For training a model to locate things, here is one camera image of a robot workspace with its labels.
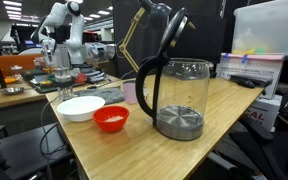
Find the white cardboard box red print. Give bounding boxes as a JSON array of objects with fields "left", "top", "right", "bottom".
[{"left": 247, "top": 94, "right": 283, "bottom": 132}]

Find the black curtain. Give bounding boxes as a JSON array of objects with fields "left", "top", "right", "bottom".
[{"left": 112, "top": 0, "right": 227, "bottom": 79}]

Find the black office chair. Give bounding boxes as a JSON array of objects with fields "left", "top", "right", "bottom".
[{"left": 228, "top": 114, "right": 288, "bottom": 180}]

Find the lamp power cable with switch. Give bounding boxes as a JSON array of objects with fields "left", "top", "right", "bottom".
[{"left": 38, "top": 79, "right": 120, "bottom": 180}]

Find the orange partition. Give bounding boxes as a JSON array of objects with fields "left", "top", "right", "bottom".
[{"left": 0, "top": 53, "right": 44, "bottom": 77}]

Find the wooden side table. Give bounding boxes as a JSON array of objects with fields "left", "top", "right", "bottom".
[{"left": 0, "top": 79, "right": 57, "bottom": 112}]

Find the red bowl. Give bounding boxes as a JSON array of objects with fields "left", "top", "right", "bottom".
[{"left": 92, "top": 105, "right": 131, "bottom": 133}]

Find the glass electric kettle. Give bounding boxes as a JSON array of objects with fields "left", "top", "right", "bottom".
[{"left": 135, "top": 7, "right": 212, "bottom": 142}]

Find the white cardboard box pink top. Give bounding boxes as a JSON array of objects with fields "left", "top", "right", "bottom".
[{"left": 217, "top": 52, "right": 285, "bottom": 100}]

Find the yellow toy block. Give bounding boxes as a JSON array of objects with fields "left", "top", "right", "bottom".
[{"left": 38, "top": 79, "right": 53, "bottom": 88}]

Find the grey cloth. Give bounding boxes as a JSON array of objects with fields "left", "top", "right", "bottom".
[{"left": 74, "top": 87, "right": 126, "bottom": 106}]

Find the dark metal tray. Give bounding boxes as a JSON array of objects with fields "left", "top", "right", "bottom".
[{"left": 21, "top": 68, "right": 85, "bottom": 94}]

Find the black stapler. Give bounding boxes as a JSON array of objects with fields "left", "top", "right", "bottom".
[{"left": 229, "top": 73, "right": 274, "bottom": 89}]

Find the small metal dish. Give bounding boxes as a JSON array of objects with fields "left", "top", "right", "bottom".
[{"left": 1, "top": 86, "right": 26, "bottom": 96}]

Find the black padded seat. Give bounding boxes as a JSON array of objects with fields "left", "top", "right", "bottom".
[{"left": 0, "top": 122, "right": 74, "bottom": 180}]

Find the pink cup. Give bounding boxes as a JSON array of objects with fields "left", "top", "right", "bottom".
[{"left": 122, "top": 80, "right": 139, "bottom": 105}]

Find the glass jar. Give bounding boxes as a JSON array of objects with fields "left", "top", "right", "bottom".
[{"left": 9, "top": 64, "right": 24, "bottom": 81}]

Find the clear plastic storage bin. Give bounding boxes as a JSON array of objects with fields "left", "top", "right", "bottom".
[{"left": 231, "top": 0, "right": 288, "bottom": 57}]

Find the white bowl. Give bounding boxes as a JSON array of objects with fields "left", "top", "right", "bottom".
[{"left": 56, "top": 95, "right": 106, "bottom": 123}]

